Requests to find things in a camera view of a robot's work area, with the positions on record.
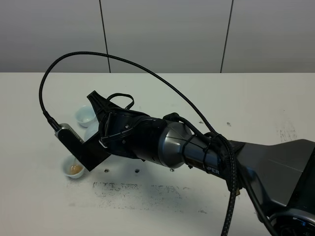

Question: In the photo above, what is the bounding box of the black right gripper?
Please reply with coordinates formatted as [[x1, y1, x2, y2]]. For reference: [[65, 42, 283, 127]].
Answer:
[[81, 90, 168, 173]]

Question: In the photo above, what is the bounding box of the light blue porcelain teapot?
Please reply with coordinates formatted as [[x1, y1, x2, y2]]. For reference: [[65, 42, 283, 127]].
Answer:
[[84, 121, 99, 142]]

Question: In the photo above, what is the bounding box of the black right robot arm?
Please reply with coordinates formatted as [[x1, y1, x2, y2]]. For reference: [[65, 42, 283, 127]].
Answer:
[[87, 91, 315, 236]]

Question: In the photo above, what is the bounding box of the far light blue teacup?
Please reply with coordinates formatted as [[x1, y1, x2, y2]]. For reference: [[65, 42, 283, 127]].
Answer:
[[74, 106, 96, 128]]

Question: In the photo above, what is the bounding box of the light blue teacup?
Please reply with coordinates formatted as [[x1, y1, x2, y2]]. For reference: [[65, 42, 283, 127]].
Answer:
[[74, 106, 96, 128], [62, 155, 85, 179]]

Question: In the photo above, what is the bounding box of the near light blue teacup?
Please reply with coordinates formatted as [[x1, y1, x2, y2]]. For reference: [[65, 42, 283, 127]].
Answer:
[[62, 155, 85, 179]]

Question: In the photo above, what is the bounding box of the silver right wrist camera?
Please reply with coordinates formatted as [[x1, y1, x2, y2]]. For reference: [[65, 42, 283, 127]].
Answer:
[[54, 123, 84, 162]]

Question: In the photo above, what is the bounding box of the black braided cable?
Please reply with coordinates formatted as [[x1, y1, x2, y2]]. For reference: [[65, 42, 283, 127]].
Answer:
[[38, 51, 241, 236]]

